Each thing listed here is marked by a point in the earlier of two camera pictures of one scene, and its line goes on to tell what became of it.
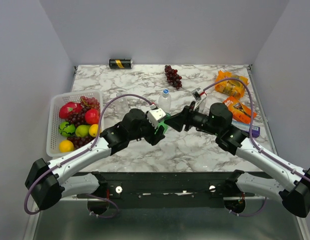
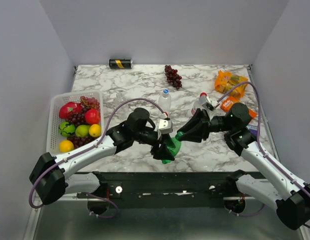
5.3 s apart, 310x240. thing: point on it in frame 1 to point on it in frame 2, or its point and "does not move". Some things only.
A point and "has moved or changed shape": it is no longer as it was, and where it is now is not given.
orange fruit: [66, 146] does not move
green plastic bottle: [161, 122] has moved or changed shape
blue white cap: [166, 91] does not move
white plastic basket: [53, 137] does not move
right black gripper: [185, 117] to [194, 122]
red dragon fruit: [69, 108] does not move
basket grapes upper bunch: [78, 118] does not move
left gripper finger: [158, 136] to [164, 154]
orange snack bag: [232, 87] does not move
